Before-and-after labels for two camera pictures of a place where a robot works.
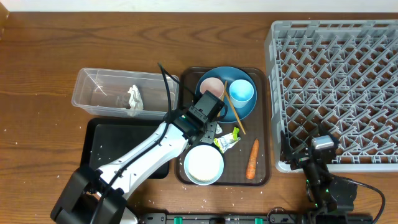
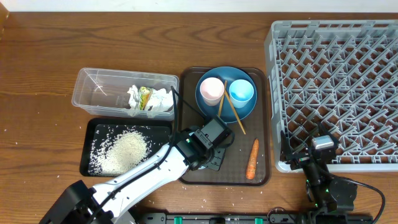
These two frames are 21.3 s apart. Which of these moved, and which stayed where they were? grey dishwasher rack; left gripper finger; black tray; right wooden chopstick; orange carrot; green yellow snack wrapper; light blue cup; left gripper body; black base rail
Moved: left gripper body; green yellow snack wrapper; left gripper finger
Stayed: black tray; grey dishwasher rack; right wooden chopstick; black base rail; orange carrot; light blue cup
